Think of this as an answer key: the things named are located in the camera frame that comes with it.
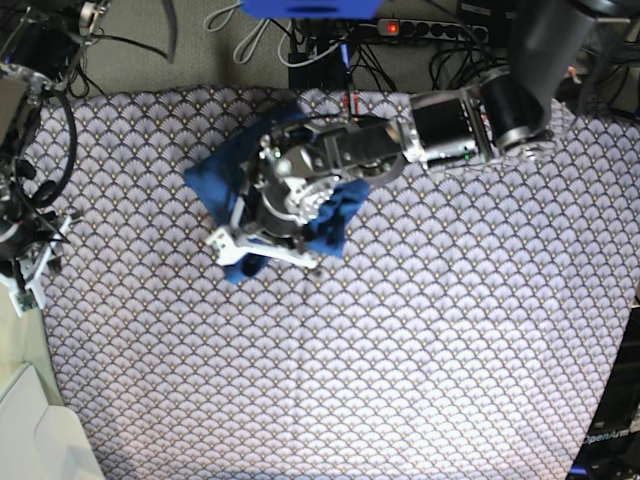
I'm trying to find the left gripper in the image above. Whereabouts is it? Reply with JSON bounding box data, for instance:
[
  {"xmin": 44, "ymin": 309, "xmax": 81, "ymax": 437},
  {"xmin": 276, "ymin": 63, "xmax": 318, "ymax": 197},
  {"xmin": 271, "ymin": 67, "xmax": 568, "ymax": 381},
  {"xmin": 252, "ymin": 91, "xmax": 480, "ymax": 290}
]
[{"xmin": 255, "ymin": 192, "xmax": 308, "ymax": 244}]

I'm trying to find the blue long-sleeve T-shirt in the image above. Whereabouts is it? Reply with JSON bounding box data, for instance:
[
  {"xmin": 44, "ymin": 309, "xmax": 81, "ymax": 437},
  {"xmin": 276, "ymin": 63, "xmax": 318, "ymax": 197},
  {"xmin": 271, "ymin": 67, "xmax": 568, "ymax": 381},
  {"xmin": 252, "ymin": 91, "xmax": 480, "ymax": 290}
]
[{"xmin": 184, "ymin": 101, "xmax": 372, "ymax": 283}]

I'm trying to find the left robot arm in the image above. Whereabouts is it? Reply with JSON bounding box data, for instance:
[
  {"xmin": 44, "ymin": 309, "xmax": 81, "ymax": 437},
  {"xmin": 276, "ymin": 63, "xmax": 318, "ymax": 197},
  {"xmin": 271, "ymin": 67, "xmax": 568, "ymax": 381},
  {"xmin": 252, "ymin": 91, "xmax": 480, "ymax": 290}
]
[{"xmin": 247, "ymin": 1, "xmax": 639, "ymax": 244}]

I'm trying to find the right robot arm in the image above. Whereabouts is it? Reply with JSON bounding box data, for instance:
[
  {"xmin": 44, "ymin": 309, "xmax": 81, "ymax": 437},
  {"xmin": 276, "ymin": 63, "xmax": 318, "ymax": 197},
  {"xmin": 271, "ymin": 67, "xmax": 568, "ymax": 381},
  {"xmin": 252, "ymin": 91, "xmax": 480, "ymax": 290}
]
[{"xmin": 1, "ymin": 1, "xmax": 111, "ymax": 264}]

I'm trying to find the red table clamp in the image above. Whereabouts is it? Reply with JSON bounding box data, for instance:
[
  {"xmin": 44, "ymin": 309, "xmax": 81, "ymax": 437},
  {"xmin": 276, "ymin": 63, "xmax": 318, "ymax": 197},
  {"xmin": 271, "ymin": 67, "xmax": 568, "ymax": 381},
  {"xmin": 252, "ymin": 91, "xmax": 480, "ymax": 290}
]
[{"xmin": 344, "ymin": 90, "xmax": 360, "ymax": 119}]

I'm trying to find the blue box at top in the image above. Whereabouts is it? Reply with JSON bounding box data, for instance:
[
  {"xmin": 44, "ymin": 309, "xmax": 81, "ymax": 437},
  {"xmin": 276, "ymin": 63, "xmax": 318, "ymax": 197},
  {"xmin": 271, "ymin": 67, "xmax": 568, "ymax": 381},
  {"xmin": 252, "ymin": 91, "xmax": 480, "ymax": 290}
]
[{"xmin": 242, "ymin": 0, "xmax": 382, "ymax": 19}]

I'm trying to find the white power strip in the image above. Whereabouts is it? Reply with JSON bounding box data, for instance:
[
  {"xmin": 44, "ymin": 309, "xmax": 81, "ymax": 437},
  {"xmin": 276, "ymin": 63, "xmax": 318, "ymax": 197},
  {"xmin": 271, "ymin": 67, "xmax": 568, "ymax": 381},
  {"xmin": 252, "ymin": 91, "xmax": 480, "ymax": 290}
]
[{"xmin": 376, "ymin": 18, "xmax": 471, "ymax": 41}]

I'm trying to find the patterned fan-print tablecloth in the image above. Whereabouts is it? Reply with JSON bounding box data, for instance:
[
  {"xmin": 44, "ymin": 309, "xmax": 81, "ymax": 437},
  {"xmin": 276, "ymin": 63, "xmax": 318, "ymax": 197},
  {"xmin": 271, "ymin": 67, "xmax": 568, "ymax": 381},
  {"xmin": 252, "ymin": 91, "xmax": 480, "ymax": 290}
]
[{"xmin": 44, "ymin": 87, "xmax": 639, "ymax": 479}]

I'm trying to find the white plastic bin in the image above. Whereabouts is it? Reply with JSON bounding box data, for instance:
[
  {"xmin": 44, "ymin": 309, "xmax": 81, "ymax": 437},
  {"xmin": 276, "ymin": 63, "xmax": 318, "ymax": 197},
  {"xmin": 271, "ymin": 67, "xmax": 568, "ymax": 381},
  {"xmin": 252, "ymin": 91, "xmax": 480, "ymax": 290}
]
[{"xmin": 1, "ymin": 363, "xmax": 104, "ymax": 479}]

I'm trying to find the black OpenArm case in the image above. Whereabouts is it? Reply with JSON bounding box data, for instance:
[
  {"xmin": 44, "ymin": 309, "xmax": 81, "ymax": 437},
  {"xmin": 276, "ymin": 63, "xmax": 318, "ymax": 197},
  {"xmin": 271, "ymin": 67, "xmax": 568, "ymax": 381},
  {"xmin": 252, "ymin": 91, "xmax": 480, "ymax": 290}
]
[{"xmin": 567, "ymin": 305, "xmax": 639, "ymax": 479}]

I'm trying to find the blue centre clamp handle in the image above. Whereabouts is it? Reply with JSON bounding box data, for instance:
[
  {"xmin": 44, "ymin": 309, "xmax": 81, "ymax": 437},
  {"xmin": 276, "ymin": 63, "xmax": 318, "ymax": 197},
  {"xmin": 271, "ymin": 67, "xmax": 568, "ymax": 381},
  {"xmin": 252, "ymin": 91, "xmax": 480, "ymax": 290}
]
[{"xmin": 339, "ymin": 43, "xmax": 351, "ymax": 77}]

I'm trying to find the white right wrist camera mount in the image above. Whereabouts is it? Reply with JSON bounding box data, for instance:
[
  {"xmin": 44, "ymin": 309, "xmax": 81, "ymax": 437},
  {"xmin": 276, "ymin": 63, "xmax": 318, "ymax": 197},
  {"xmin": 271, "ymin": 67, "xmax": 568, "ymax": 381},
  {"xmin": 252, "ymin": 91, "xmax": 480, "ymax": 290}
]
[{"xmin": 1, "ymin": 213, "xmax": 74, "ymax": 317}]

